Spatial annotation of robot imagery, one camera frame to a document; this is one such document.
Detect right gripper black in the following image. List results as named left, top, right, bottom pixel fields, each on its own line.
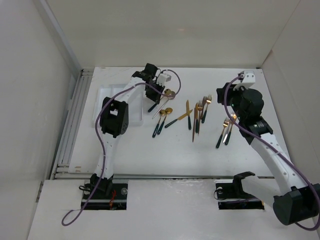
left=215, top=82, right=248, bottom=122

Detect gold spoon green handle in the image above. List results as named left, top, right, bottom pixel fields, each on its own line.
left=147, top=88, right=176, bottom=113
left=152, top=109, right=166, bottom=138
left=157, top=107, right=173, bottom=135

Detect silver spoon thin handle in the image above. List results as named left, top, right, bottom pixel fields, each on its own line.
left=152, top=98, right=170, bottom=119

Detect gold knife green handle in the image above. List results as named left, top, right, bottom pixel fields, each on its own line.
left=186, top=100, right=192, bottom=130
left=164, top=110, right=193, bottom=128

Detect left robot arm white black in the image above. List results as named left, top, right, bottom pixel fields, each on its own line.
left=90, top=63, right=165, bottom=199

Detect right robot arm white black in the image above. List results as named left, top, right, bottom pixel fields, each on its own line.
left=216, top=82, right=320, bottom=226

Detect white divided utensil tray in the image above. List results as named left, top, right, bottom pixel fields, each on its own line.
left=92, top=84, right=144, bottom=128

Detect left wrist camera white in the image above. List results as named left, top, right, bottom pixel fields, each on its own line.
left=157, top=73, right=172, bottom=85

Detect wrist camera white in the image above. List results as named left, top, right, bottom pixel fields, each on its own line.
left=157, top=73, right=172, bottom=85
left=239, top=70, right=256, bottom=88

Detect gold fork green handle right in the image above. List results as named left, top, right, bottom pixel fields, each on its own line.
left=215, top=117, right=229, bottom=149

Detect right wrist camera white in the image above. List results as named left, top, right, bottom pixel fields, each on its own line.
left=239, top=70, right=256, bottom=88

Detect gold knife green handle upright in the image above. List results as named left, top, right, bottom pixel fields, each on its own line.
left=186, top=100, right=192, bottom=130

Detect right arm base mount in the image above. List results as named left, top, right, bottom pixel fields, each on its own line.
left=213, top=171, right=265, bottom=210

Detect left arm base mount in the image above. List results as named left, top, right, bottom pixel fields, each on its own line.
left=84, top=178, right=129, bottom=211

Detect aluminium rail frame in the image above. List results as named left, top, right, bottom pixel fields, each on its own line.
left=49, top=68, right=94, bottom=180

